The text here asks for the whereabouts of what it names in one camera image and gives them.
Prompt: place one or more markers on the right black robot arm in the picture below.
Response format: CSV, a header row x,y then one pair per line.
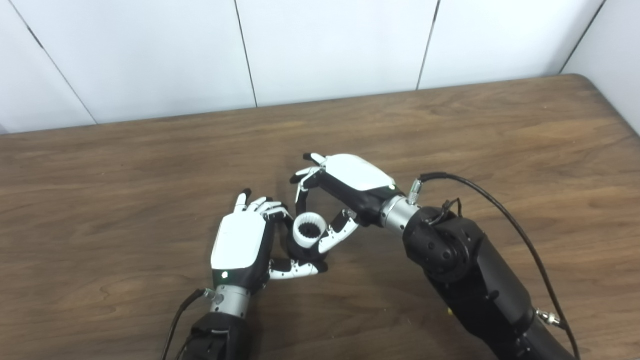
x,y
475,280

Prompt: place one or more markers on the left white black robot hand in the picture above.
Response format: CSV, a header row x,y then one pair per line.
x,y
239,242

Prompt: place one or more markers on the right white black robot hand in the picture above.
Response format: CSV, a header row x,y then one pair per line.
x,y
357,172

